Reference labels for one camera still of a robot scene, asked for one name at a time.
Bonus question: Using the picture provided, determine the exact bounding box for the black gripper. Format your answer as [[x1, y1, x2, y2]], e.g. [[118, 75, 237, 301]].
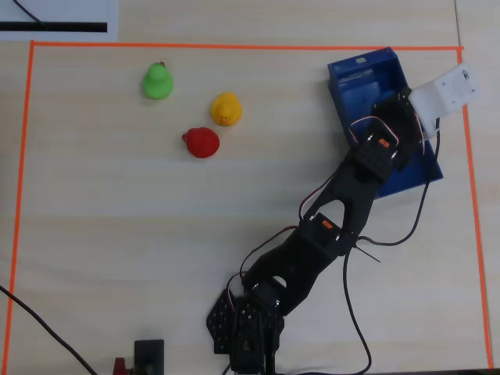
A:
[[370, 87, 427, 173]]

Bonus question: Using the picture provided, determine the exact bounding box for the blue plastic box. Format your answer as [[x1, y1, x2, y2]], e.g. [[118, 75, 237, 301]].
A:
[[327, 46, 445, 198]]

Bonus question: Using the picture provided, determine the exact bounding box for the yellow rubber duck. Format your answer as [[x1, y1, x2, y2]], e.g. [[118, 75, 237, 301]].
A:
[[210, 91, 243, 127]]

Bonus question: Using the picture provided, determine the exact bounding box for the red rubber duck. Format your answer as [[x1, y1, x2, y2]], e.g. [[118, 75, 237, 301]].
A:
[[181, 127, 221, 159]]

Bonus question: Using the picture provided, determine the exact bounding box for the green rubber duck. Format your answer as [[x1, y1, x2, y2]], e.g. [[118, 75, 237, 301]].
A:
[[141, 61, 174, 101]]

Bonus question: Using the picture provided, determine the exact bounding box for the orange tape strip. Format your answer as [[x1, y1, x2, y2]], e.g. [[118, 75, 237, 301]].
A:
[[455, 48, 495, 370], [5, 40, 37, 375], [30, 39, 466, 52]]

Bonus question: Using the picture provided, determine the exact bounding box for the black connector block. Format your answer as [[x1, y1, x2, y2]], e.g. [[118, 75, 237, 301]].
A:
[[133, 338, 166, 375]]

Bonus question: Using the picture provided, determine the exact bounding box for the white paper with black bar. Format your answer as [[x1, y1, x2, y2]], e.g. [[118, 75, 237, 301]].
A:
[[0, 0, 119, 42]]

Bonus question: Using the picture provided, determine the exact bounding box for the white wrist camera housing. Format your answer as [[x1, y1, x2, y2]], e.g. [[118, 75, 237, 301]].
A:
[[408, 63, 482, 141]]

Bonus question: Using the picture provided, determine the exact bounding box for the black camera cable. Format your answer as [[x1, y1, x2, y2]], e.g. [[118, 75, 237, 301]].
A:
[[342, 116, 443, 375]]

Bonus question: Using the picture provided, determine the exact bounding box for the thin black cable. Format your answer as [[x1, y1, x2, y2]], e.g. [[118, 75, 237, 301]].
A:
[[12, 0, 47, 27]]

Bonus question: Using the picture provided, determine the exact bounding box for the black thick cable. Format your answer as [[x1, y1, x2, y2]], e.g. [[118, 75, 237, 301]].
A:
[[0, 284, 98, 375]]

